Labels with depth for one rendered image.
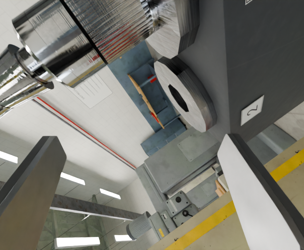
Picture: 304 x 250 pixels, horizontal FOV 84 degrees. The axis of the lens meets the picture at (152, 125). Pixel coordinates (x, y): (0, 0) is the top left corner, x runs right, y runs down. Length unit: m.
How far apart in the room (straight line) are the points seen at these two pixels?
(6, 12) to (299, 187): 4.64
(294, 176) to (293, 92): 1.25
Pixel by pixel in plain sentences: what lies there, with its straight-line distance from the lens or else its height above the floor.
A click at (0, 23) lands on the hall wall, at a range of 4.47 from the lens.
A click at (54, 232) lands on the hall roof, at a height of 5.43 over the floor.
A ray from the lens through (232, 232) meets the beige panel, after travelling 1.33.
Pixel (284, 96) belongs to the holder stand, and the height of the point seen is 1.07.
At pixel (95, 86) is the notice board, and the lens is 5.05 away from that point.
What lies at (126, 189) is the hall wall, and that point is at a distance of 10.04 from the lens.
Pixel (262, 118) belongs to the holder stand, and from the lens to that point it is 0.19.
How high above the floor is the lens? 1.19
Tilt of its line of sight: 1 degrees down
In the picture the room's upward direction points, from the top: 126 degrees counter-clockwise
